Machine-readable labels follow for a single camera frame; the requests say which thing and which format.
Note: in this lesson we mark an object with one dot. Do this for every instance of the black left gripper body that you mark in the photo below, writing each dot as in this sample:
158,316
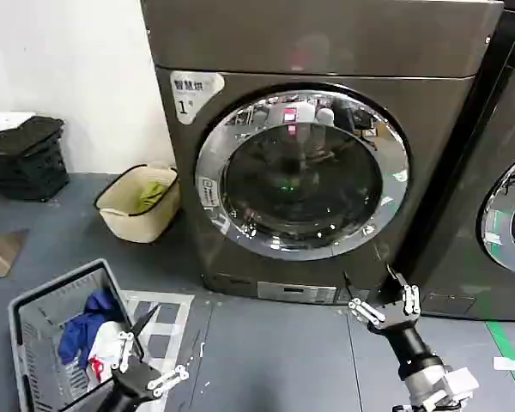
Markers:
126,388

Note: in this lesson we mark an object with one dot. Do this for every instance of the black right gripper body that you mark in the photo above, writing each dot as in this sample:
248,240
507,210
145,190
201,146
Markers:
401,335

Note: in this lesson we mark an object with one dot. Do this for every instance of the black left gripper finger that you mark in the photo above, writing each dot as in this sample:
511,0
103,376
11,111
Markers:
125,349
167,380

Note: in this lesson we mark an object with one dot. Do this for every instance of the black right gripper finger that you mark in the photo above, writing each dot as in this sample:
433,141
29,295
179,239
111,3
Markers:
365,310
410,298

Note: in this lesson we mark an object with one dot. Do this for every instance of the white garment red print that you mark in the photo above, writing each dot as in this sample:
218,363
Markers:
105,347

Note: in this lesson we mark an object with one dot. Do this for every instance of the blue garment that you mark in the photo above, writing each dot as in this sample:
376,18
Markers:
79,335

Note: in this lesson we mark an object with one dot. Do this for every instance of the white grid floor marking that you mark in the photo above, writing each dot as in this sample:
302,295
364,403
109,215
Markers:
182,309

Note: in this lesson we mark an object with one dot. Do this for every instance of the grey plastic laundry basket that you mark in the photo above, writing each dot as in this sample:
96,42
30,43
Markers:
38,343

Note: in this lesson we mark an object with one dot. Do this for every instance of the green floor tape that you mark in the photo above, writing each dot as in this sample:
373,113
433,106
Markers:
508,349

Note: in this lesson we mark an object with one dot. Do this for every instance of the white paper sheet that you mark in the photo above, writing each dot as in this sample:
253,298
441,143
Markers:
513,364

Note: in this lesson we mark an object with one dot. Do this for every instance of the grey front-load dryer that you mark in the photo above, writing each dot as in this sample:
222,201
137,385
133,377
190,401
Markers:
369,43
463,193

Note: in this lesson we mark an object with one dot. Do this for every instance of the round glass dryer door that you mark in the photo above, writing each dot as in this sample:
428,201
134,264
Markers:
304,193
504,214

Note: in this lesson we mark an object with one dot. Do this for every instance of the beige laundry basket black rim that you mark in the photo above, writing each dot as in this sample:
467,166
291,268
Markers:
124,219

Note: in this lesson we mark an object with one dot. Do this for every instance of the green cloth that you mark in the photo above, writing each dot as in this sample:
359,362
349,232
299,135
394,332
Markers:
153,195

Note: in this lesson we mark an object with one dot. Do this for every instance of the stack of black crates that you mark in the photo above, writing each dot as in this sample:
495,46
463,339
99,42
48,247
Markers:
26,167

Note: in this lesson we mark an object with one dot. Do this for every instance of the white flat board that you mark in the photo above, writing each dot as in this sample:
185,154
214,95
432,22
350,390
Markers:
6,121

